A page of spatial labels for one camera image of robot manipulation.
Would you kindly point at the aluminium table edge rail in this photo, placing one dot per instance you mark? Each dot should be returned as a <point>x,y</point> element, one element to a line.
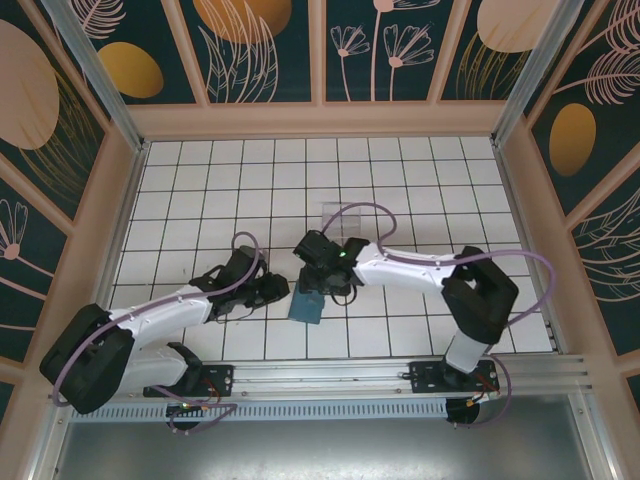
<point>122,225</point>
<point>532,250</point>

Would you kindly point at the aluminium frame post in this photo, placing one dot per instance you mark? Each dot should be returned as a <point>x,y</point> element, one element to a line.
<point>100,75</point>
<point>532,75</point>

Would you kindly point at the blue leather card holder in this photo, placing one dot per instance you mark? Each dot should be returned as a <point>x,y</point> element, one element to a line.
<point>305,311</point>

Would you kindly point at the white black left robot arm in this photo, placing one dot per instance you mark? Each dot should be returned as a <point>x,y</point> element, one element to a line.
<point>160,310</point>

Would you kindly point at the grey metal sheet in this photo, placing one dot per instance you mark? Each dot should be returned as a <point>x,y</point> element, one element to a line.
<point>320,450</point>

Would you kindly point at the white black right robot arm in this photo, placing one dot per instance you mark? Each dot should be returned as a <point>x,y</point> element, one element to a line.
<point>400,270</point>

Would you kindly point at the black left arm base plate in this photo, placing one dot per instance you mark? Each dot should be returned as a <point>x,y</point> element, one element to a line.
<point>220,380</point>

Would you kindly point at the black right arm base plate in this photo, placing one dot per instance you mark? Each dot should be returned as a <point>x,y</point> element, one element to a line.
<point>425,377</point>

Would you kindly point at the clear acrylic box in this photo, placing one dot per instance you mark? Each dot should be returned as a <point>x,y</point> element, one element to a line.
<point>345,220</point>

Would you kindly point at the aluminium mounting rail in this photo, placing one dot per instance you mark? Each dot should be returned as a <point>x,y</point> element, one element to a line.
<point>320,375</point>

